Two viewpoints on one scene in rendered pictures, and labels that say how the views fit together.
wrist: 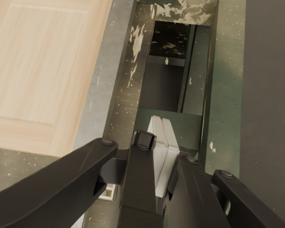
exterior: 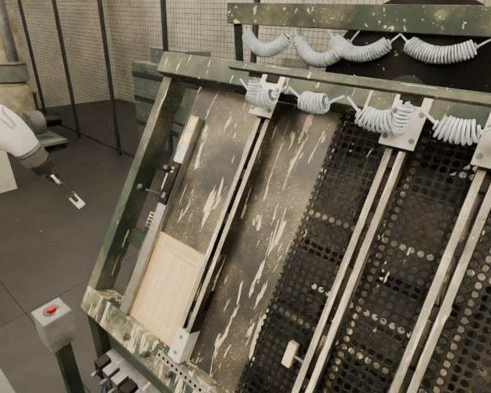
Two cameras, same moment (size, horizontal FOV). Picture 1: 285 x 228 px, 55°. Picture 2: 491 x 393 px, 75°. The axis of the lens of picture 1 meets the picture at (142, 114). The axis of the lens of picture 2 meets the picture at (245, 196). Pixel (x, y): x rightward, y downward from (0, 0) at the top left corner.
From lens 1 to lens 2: 1.34 m
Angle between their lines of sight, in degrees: 41
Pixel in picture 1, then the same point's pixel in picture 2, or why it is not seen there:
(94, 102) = (145, 252)
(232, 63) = (102, 253)
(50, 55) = (160, 287)
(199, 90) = not seen: hidden behind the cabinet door
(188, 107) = not seen: hidden behind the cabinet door
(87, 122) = (149, 243)
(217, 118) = (113, 231)
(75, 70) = (152, 274)
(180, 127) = (134, 238)
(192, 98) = not seen: hidden behind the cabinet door
